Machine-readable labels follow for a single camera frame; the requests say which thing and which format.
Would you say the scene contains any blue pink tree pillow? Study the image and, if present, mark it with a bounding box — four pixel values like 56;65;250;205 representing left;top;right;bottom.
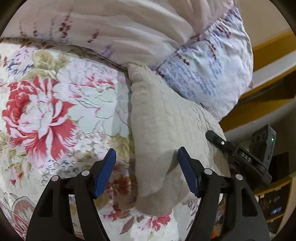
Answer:
155;1;253;121

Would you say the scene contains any wooden shelf unit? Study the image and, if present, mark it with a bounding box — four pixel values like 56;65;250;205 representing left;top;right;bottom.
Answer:
254;172;295;240

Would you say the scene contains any floral quilted bedspread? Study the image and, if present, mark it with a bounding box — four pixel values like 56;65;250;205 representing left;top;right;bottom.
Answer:
1;39;198;240

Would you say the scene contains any wooden headboard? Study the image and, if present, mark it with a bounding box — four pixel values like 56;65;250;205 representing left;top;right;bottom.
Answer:
220;31;295;132

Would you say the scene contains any beige cable knit sweater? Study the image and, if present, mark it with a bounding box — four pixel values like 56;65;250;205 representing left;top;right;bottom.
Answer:
127;63;230;216

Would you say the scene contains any pink floral left pillow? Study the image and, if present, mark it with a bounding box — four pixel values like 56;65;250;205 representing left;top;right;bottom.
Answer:
1;1;232;67

